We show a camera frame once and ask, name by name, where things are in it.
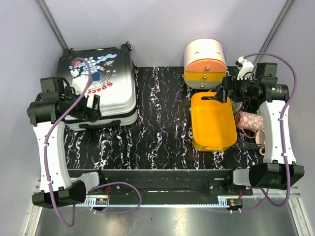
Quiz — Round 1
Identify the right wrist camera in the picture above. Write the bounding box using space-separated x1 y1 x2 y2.
237 57 254 80

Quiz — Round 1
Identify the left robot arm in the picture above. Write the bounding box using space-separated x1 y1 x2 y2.
27 77 106 208

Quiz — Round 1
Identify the black marble mat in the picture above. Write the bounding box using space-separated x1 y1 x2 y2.
64 67 263 170

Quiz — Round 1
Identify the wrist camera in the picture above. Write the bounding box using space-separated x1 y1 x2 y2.
237 57 254 80
70 70 92 95

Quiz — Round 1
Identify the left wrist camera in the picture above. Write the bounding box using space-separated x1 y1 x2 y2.
70 70 92 95

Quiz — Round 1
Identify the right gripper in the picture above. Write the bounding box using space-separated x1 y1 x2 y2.
213 76 259 103

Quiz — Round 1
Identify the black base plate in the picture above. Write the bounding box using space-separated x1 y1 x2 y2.
67 169 254 206

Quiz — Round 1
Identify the pink patterned mug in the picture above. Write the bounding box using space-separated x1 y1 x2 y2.
234 111 264 139

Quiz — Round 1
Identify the white black space suitcase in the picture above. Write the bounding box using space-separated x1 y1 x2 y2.
57 41 137 131

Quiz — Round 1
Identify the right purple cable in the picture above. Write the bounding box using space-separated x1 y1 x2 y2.
204 53 298 212

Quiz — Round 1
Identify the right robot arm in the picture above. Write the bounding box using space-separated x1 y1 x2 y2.
214 59 305 195

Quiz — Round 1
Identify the black wire dish rack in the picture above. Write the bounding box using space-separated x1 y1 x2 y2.
231 101 265 150

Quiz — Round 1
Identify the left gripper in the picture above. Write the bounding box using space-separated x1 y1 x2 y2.
61 86 101 122

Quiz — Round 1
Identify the white orange drawer cabinet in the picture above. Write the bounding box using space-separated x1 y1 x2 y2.
184 38 227 89

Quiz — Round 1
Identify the plain pink mug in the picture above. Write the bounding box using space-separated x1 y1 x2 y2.
255 129 265 156

